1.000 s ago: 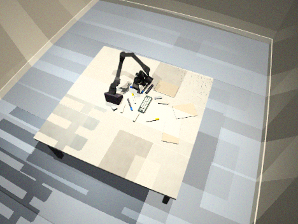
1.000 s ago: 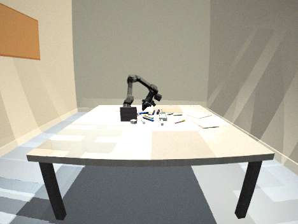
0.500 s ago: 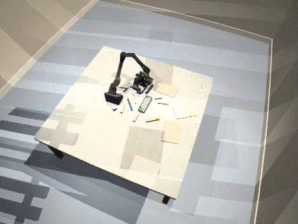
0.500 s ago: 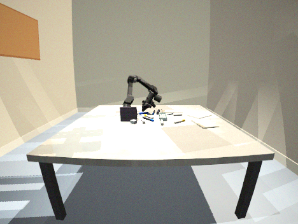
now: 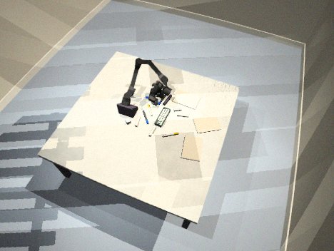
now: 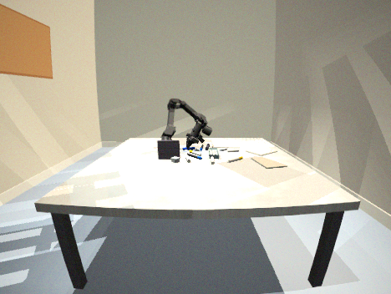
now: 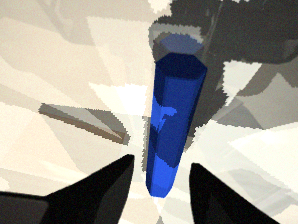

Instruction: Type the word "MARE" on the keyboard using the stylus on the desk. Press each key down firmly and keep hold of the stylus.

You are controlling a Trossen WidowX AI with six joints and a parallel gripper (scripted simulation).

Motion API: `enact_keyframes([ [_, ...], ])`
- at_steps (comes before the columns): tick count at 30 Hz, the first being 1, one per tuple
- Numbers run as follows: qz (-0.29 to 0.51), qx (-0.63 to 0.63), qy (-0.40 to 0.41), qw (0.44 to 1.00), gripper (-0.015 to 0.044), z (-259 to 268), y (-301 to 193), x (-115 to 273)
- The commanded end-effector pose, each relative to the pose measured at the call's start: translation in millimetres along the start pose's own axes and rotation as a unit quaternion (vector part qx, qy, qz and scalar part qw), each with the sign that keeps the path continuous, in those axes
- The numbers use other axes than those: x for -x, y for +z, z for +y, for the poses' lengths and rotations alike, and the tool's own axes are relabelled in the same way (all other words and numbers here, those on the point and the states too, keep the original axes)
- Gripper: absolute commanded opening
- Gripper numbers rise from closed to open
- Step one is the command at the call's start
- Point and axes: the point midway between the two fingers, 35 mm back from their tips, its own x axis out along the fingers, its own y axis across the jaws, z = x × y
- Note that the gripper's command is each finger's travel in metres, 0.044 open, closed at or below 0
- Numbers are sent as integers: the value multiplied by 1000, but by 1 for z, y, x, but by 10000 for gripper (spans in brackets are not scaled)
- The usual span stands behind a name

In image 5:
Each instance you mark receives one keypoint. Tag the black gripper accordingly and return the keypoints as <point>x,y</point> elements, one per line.
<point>153,93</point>

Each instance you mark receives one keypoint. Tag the grey keyboard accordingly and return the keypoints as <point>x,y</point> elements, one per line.
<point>162,116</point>

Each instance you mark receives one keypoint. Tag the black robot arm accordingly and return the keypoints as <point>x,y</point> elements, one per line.
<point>130,92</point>

